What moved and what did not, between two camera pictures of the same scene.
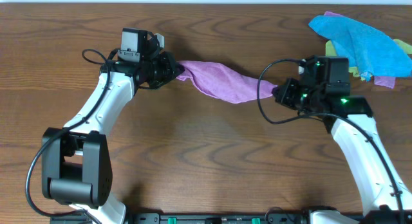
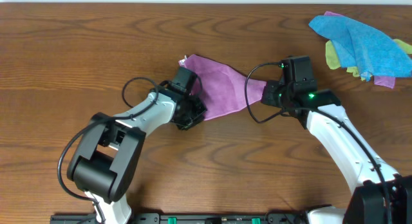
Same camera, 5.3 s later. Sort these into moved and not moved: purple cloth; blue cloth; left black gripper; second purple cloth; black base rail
Moved: purple cloth; left black gripper
Not moved: blue cloth; black base rail; second purple cloth
